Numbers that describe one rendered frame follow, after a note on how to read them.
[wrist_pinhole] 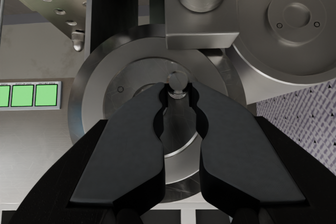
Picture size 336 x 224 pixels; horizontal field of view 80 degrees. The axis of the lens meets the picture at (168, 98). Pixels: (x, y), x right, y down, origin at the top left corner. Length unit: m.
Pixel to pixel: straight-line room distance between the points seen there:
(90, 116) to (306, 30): 0.19
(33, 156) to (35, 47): 2.16
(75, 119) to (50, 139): 0.39
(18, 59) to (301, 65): 2.69
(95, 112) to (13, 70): 2.61
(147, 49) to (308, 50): 0.13
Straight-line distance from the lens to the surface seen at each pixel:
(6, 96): 0.64
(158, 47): 0.17
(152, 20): 0.56
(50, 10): 0.50
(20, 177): 0.62
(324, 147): 0.28
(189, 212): 0.53
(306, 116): 0.30
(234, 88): 0.17
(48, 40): 2.62
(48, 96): 0.58
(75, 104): 0.18
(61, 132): 0.56
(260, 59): 0.19
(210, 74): 0.16
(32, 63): 2.64
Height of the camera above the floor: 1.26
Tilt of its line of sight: 8 degrees down
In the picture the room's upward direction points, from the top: 179 degrees clockwise
